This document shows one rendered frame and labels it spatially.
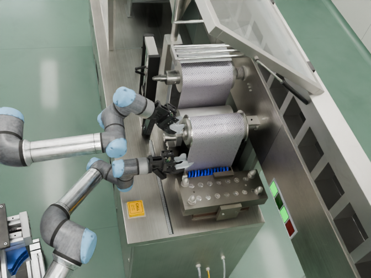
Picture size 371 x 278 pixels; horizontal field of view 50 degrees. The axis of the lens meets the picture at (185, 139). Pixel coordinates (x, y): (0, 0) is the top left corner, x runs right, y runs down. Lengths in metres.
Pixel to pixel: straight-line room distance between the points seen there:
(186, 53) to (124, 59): 0.83
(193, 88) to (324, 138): 0.67
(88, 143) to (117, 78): 1.03
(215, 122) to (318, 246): 0.64
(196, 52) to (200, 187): 0.61
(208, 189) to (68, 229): 0.65
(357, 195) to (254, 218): 0.78
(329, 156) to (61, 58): 2.99
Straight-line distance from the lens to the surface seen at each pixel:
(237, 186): 1.90
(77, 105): 3.52
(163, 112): 1.58
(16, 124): 1.59
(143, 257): 2.02
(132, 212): 1.88
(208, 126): 1.71
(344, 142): 1.38
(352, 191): 1.33
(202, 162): 1.87
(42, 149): 1.49
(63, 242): 1.58
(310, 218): 1.55
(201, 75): 1.80
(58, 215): 1.63
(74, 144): 1.47
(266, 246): 2.99
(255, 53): 1.22
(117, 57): 2.57
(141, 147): 2.11
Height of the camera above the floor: 2.59
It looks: 51 degrees down
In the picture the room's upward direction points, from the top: 13 degrees clockwise
